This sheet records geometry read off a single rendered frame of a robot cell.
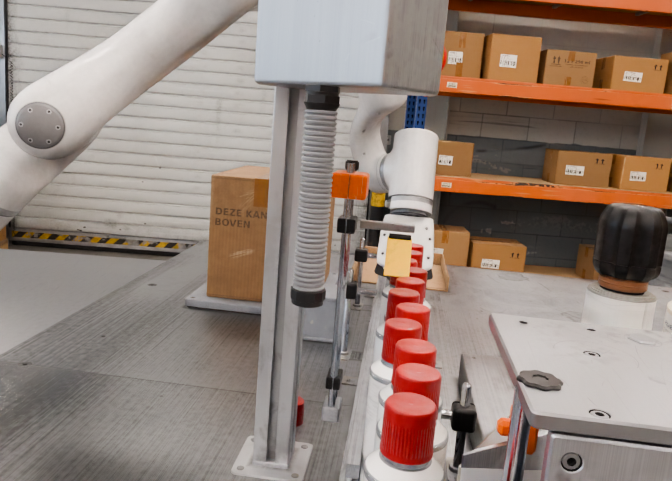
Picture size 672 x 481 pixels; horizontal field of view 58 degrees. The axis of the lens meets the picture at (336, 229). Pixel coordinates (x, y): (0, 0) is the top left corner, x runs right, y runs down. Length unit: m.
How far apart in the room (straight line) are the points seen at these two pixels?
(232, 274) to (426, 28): 0.87
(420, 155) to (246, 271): 0.46
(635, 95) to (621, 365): 4.53
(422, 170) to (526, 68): 3.56
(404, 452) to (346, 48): 0.35
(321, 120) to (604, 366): 0.33
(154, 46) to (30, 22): 4.59
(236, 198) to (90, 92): 0.41
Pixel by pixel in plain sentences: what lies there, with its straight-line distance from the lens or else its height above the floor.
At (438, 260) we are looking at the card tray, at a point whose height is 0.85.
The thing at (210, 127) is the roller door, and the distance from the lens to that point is 5.14.
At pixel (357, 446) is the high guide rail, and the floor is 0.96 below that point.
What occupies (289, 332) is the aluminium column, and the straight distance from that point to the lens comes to 0.72.
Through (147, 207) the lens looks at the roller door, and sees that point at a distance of 5.32.
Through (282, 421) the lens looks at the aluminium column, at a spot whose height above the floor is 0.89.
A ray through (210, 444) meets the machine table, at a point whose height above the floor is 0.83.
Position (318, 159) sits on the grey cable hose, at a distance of 0.56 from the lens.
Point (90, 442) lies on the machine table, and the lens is 0.87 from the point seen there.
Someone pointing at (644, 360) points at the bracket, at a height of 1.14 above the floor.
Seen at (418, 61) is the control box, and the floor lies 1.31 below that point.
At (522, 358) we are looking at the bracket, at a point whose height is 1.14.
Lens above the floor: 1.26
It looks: 10 degrees down
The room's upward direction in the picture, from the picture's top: 5 degrees clockwise
